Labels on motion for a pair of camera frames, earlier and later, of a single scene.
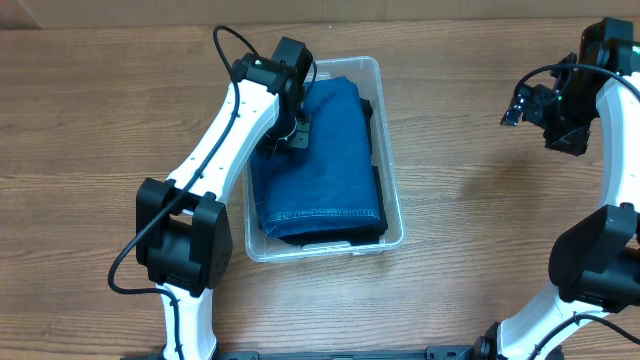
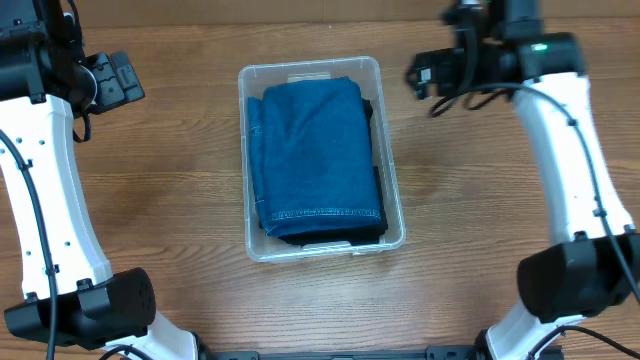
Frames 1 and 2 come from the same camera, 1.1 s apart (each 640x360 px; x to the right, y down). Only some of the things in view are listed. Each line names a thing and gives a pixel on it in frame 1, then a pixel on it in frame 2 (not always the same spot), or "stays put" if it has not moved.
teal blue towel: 329,187 stays put
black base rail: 441,352 stays put
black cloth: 369,236 stays put
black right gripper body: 564,114 to 452,72
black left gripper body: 292,130 to 108,90
